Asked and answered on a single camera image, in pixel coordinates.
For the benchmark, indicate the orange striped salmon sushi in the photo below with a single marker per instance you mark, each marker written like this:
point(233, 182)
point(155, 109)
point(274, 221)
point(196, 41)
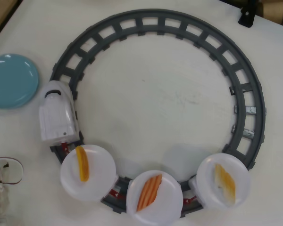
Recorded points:
point(148, 193)

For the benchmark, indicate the white Shinkansen toy locomotive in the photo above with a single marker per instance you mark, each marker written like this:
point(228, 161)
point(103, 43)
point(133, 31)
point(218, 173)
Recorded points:
point(56, 113)

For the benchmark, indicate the yellow egg sushi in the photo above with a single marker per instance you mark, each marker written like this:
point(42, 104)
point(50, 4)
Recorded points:
point(83, 164)

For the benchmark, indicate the blue round dish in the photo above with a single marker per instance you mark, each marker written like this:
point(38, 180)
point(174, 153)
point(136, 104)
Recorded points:
point(11, 82)

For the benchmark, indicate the pale orange sushi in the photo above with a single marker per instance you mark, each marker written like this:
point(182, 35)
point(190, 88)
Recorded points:
point(226, 183)

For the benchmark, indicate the white plate wagon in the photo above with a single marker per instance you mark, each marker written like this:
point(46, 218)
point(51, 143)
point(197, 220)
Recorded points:
point(207, 188)
point(96, 179)
point(169, 202)

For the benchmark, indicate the small silver tape piece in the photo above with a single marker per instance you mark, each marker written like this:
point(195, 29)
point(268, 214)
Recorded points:
point(235, 109)
point(233, 129)

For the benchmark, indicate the grey circular toy train track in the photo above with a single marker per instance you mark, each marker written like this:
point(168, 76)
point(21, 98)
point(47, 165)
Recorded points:
point(261, 99)

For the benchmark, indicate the brown cardboard box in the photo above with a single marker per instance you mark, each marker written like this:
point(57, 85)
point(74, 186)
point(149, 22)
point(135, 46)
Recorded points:
point(273, 9)

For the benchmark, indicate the black clamp bracket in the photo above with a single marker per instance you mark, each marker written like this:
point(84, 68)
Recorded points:
point(246, 18)

